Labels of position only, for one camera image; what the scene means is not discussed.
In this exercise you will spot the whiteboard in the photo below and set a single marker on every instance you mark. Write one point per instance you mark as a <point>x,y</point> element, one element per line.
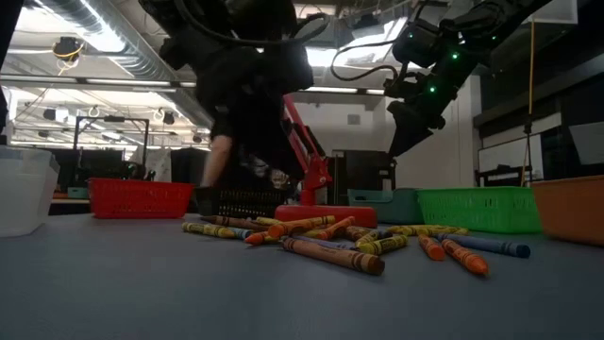
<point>505,156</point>

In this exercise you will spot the black plastic basket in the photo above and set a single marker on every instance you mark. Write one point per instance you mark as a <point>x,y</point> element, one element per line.
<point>236,203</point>

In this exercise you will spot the black metal rack frame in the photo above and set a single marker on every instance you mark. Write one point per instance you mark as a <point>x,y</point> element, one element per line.
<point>113,118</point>

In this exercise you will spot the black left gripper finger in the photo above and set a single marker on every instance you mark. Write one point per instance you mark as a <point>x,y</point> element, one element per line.
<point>276,151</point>
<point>245,160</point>

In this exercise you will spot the red desk lamp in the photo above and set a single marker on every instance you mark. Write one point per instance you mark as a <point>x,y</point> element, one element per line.
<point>325,215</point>

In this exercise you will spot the teal plastic bin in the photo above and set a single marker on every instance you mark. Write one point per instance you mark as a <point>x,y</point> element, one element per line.
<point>387,208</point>

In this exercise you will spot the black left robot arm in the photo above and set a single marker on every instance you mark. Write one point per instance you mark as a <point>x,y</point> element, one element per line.
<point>179,28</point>

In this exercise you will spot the person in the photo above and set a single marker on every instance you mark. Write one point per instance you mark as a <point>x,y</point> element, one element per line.
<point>216,163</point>

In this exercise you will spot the black ceiling-mounted device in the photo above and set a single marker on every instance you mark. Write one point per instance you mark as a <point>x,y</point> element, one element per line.
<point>67,47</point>

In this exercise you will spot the red plastic basket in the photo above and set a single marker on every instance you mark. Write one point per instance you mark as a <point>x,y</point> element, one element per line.
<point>137,198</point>

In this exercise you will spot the orange plastic bin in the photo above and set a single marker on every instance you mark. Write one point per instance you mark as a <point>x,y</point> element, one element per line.
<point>571,210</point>

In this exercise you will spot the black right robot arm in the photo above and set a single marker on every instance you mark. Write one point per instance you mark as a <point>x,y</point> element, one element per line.
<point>491,19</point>

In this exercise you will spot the silver ventilation duct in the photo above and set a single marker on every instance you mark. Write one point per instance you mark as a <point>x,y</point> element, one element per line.
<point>141,66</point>

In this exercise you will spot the orange crayon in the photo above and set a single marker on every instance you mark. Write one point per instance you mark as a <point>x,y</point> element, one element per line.
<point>431,248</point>
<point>257,238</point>
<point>464,257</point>
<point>302,226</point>
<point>337,228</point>

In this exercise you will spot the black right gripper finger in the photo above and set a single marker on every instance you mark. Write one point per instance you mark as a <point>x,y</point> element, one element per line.
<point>408,125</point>

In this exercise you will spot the green plastic basket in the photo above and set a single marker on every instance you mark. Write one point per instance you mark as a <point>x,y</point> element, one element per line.
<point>476,210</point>

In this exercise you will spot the clear plastic bin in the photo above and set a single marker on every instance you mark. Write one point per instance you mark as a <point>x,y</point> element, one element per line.
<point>26,198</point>

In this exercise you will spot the black cabinet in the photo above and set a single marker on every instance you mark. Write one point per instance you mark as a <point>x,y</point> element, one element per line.
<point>363,175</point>

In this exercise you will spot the blue crayon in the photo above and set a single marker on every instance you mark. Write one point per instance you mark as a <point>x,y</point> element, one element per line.
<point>491,245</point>
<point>243,233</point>
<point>325,243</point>

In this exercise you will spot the small teal box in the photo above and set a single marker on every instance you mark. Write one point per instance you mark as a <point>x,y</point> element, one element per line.
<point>78,192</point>

